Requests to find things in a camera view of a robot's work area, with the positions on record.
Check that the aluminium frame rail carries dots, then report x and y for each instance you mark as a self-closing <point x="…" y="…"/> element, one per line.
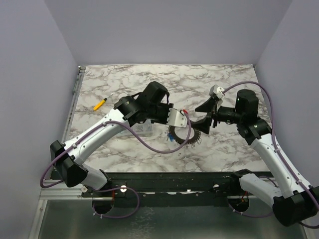
<point x="60" y="160"/>

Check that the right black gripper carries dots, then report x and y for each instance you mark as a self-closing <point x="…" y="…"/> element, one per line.
<point x="214" y="115"/>

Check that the large metal key ring disc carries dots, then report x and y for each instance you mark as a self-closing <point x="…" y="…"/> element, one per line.
<point x="191" y="140"/>

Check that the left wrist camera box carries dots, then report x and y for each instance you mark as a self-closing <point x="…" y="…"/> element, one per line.
<point x="176" y="118"/>

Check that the blue key tag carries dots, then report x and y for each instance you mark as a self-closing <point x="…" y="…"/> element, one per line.
<point x="171" y="137"/>

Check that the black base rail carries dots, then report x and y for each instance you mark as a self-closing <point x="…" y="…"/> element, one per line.
<point x="187" y="189"/>

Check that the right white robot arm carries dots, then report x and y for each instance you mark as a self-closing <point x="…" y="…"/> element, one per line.
<point x="294" y="199"/>

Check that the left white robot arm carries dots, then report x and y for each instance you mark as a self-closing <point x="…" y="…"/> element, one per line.
<point x="122" y="116"/>

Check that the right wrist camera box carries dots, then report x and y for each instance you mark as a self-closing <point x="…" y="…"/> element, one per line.
<point x="216" y="92"/>

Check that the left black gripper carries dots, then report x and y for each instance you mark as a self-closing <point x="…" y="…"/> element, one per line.
<point x="164" y="120"/>

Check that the yellow handled screwdriver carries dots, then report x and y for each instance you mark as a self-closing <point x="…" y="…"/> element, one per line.
<point x="98" y="105"/>

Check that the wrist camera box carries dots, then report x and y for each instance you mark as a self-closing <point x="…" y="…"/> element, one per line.
<point x="176" y="118"/>
<point x="216" y="92"/>

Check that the clear plastic parts box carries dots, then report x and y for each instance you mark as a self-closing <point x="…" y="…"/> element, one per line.
<point x="141" y="129"/>

